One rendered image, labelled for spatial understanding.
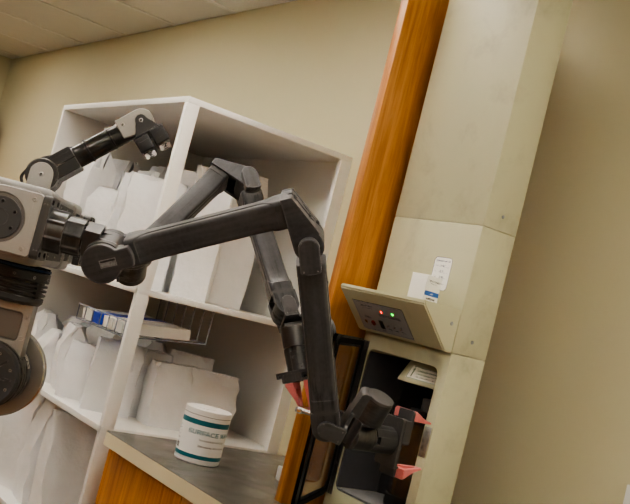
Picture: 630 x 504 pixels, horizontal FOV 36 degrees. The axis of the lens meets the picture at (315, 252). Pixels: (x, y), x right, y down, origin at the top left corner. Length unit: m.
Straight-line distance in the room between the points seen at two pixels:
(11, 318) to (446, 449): 1.01
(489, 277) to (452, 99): 0.47
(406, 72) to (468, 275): 0.61
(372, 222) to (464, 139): 0.33
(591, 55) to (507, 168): 0.62
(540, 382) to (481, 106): 0.74
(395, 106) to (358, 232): 0.34
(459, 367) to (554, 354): 0.41
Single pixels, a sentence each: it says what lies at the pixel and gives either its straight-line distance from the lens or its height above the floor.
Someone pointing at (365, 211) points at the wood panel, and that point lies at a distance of 2.53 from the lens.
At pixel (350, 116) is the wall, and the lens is 3.57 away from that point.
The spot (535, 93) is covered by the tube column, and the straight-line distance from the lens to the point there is 2.39.
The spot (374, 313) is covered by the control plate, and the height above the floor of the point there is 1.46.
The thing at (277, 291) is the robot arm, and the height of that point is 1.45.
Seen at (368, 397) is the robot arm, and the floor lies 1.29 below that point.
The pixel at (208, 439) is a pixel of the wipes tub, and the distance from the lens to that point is 2.75.
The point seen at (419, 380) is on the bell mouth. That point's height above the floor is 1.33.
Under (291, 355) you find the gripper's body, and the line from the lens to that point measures 2.29.
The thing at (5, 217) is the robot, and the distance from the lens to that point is 1.89.
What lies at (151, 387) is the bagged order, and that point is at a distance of 3.34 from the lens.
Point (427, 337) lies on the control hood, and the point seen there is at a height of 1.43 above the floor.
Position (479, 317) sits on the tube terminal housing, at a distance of 2.31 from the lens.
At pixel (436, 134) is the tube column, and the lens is 2.49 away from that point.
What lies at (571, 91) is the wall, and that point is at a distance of 2.84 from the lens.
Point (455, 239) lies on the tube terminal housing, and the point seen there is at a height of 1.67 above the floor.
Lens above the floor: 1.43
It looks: 3 degrees up
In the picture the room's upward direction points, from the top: 14 degrees clockwise
